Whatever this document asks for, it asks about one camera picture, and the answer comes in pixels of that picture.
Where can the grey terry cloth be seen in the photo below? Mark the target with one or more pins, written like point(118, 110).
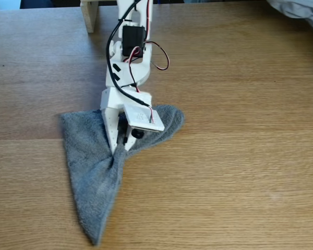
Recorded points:
point(94, 182)

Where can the pale wooden stand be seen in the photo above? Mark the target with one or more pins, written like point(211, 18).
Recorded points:
point(90, 18)

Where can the dark background furniture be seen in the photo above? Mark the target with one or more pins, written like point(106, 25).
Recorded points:
point(49, 3)

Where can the pale grey fabric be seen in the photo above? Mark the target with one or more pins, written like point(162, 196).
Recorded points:
point(302, 10)

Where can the white camera box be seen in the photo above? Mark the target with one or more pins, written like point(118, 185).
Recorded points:
point(141, 114)

